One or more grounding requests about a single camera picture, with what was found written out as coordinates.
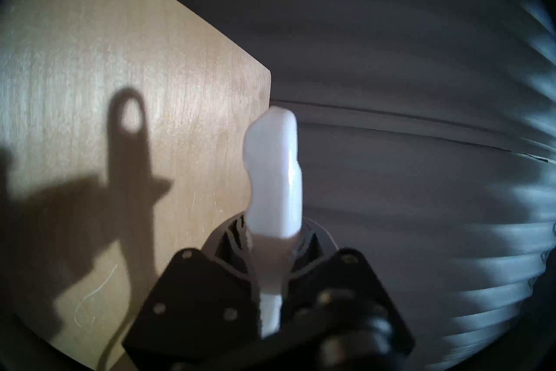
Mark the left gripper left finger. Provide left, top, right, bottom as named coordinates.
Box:
left=122, top=215, right=262, bottom=371

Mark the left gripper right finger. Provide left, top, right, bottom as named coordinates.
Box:
left=278, top=218, right=416, bottom=371

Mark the white lint roller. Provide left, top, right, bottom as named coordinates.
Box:
left=242, top=107, right=303, bottom=338

